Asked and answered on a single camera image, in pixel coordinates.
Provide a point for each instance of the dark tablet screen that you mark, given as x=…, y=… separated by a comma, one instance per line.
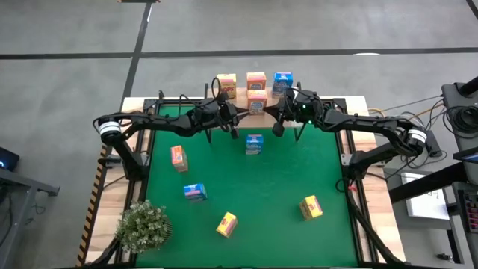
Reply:
x=468, y=157

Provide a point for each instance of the black equipment stand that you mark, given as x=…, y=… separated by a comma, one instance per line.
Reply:
x=453, y=97

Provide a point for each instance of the orange Frosted Mini-Wheats cereal box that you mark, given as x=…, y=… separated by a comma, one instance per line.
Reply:
x=257, y=101
x=256, y=79
x=179, y=157

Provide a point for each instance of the dark grey metal desk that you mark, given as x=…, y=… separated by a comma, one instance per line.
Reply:
x=18, y=183

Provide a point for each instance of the black metal table frame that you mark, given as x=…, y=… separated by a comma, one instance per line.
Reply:
x=144, y=187

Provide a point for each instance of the white paper sheet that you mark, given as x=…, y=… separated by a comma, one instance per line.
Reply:
x=425, y=205

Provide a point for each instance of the green table mat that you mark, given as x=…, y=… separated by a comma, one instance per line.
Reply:
x=261, y=187

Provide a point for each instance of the yellow Corn Pops cereal box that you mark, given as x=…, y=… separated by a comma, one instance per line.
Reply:
x=310, y=207
x=226, y=224
x=226, y=84

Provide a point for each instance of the wooden shelf with black legs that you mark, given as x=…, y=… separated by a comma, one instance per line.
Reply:
x=257, y=121

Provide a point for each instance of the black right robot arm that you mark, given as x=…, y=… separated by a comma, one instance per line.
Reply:
x=366, y=121

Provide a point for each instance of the colourful keypad panel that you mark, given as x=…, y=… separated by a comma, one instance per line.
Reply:
x=472, y=213

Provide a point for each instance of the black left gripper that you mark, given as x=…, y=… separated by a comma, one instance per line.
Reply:
x=219, y=116

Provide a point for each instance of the black power adapter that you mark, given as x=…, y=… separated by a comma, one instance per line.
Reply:
x=435, y=147

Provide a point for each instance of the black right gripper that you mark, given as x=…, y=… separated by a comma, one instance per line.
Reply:
x=297, y=112

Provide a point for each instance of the blue Rice Krispies cereal box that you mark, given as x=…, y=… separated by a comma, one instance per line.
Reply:
x=254, y=143
x=282, y=82
x=194, y=191

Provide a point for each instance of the potted plant in striped pot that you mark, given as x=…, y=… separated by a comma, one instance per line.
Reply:
x=143, y=226

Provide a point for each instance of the yellow black caution tape strip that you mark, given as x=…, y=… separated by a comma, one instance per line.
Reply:
x=89, y=220

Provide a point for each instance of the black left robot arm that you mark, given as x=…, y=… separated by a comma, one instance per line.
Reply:
x=164, y=120

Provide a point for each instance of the black device with blue light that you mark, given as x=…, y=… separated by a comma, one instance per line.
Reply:
x=9, y=158

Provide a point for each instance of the small black object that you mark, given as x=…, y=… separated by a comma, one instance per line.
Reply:
x=443, y=257

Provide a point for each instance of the black metal beam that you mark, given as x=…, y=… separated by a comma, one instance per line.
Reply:
x=429, y=183

